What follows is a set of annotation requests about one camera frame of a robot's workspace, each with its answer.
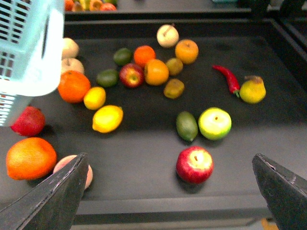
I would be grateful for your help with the white pear left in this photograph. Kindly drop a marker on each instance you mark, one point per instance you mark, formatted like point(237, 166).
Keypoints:
point(70, 48)

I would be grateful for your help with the orange grapefruit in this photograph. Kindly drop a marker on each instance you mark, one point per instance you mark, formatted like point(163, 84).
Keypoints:
point(30, 159)

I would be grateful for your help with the yellow green pear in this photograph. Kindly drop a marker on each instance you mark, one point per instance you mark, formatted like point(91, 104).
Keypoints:
point(252, 90)

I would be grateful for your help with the green apple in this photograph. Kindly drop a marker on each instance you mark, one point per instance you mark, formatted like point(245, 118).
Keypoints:
point(214, 123)

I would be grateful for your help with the small yellow lemon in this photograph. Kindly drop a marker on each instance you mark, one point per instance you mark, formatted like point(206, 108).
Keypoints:
point(95, 98)

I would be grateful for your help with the brown kiwi lower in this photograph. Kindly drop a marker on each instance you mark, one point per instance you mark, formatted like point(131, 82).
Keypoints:
point(174, 89)

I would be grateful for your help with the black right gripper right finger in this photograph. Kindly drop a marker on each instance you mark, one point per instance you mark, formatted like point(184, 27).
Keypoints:
point(284, 192)

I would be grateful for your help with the green lime upper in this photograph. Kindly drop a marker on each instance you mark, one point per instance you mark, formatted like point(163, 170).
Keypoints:
point(122, 56)

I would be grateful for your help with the white pear with stem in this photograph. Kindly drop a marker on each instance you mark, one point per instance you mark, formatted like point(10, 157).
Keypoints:
point(167, 35)

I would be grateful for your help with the large orange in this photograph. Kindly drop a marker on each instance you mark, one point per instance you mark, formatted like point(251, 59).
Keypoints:
point(73, 86)

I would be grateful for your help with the red pomegranate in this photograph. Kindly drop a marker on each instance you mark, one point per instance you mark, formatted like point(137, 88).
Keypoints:
point(30, 123)

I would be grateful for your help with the orange near tray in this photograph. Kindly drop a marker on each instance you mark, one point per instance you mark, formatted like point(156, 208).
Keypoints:
point(143, 54)

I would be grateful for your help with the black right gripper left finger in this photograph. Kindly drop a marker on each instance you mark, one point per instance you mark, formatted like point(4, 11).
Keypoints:
point(52, 204)

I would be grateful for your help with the green lime lower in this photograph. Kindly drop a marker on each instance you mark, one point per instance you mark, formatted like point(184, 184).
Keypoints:
point(107, 78)

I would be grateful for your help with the black metal shelf rack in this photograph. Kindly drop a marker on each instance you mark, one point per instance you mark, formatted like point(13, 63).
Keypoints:
point(135, 182)

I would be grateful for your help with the green avocado lime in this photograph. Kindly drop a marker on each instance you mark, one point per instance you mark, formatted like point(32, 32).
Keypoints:
point(186, 126)

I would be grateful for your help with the red chili pepper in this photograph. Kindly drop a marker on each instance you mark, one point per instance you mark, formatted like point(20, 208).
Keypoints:
point(233, 84)

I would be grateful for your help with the pink peach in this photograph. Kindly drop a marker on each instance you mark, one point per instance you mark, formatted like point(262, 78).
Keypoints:
point(64, 161)

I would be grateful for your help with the yellow apple right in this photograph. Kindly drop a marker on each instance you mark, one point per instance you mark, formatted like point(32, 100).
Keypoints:
point(187, 51)

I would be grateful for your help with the orange yellow persimmon fruit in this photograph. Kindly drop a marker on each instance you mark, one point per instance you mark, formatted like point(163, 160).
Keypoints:
point(156, 72)

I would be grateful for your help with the red yellow apple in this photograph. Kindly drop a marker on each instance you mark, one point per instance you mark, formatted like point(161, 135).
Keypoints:
point(131, 75)

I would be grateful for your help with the light blue shopping basket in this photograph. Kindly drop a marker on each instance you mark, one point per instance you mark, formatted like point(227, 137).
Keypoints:
point(31, 33)

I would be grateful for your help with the red apple front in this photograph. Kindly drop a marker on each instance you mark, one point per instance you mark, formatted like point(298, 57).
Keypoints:
point(194, 165)

